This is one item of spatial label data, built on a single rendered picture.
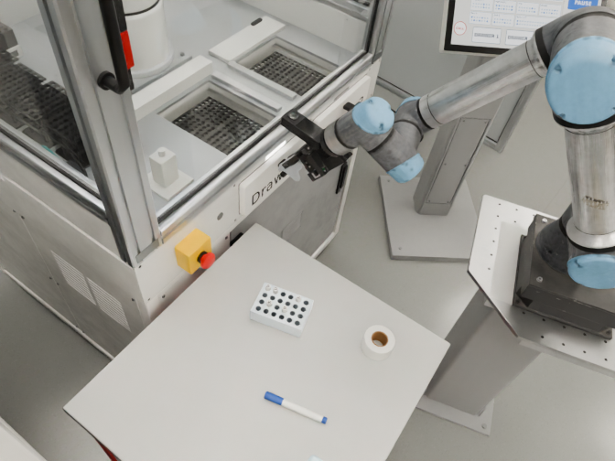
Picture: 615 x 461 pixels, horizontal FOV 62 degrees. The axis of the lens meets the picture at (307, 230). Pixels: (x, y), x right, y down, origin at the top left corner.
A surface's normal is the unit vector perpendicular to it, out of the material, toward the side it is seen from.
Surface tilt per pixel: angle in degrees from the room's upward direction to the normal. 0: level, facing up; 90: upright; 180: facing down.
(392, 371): 0
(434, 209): 90
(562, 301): 90
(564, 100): 83
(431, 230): 3
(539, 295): 90
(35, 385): 0
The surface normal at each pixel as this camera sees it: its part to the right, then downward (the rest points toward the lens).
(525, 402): 0.10, -0.62
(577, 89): -0.42, 0.60
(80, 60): 0.82, 0.50
